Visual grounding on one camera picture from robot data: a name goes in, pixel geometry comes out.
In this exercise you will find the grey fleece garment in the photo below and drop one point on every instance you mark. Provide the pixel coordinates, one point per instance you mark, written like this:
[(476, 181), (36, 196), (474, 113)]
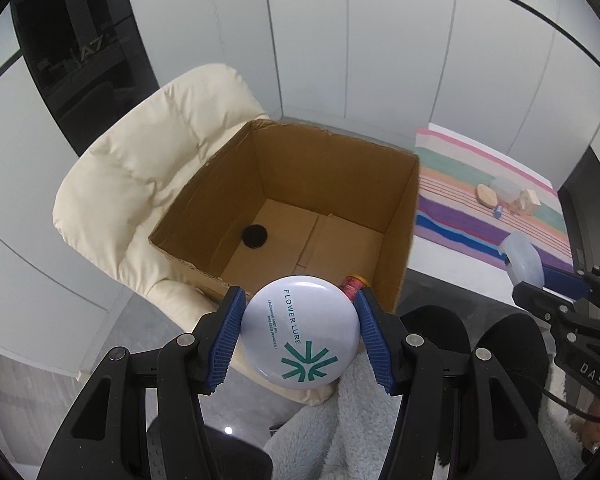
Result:
[(340, 435)]

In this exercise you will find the brown cardboard box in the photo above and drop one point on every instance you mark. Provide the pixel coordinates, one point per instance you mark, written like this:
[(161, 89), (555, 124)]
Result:
[(340, 180)]

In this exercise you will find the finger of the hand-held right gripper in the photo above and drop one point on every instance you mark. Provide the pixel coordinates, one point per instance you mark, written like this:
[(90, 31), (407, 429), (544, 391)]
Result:
[(565, 282), (550, 305)]

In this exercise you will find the white table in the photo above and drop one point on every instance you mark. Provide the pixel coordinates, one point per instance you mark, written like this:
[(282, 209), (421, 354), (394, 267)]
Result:
[(455, 270)]

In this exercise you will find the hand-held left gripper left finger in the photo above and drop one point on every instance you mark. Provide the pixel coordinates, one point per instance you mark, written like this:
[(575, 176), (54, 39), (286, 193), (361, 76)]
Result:
[(227, 340)]

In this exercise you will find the small cream carton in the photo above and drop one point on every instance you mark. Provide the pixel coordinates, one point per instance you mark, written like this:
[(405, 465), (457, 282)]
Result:
[(530, 202)]

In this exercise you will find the white round powder compact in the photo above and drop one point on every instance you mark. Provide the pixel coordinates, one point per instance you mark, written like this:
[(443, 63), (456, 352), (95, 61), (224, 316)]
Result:
[(300, 330)]

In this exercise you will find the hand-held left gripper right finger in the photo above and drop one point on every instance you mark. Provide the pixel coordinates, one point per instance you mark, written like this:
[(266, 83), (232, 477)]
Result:
[(375, 345)]

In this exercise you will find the small blue bottle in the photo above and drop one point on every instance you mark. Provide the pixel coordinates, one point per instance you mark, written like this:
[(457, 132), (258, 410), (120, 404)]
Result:
[(498, 211)]

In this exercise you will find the cream padded chair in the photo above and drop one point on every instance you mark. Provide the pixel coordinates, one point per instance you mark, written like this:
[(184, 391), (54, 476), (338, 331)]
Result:
[(145, 160)]

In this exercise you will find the beige oval makeup puff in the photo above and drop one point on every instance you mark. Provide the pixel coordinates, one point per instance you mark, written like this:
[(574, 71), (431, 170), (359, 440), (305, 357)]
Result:
[(486, 195)]

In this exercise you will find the red metal can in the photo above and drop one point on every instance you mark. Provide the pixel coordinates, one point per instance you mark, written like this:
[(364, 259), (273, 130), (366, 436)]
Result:
[(352, 285)]

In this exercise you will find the small glass bottle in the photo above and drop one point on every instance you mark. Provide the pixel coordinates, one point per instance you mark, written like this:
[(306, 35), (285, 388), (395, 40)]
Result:
[(516, 206)]

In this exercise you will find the person's right hand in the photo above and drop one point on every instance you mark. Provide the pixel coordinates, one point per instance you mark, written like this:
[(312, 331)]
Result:
[(595, 430)]

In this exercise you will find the black round lid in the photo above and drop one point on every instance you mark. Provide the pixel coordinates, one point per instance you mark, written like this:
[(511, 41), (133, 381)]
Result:
[(255, 236)]

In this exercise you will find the striped colourful cloth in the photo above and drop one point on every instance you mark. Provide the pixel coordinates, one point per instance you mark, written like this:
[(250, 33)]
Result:
[(455, 210)]

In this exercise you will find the translucent plastic container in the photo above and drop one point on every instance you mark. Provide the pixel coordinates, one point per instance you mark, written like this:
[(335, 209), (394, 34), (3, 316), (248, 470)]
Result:
[(505, 189)]

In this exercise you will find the dark glass cabinet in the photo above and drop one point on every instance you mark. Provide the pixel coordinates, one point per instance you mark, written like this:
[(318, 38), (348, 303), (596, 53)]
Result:
[(80, 60)]

